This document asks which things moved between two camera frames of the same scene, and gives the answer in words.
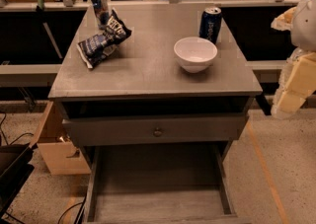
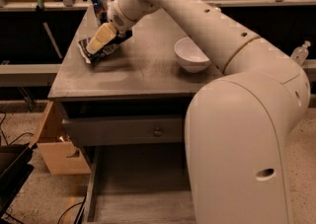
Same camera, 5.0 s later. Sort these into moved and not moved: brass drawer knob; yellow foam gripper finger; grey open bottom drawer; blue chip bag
Moved: yellow foam gripper finger
Not moved: grey open bottom drawer; blue chip bag; brass drawer knob
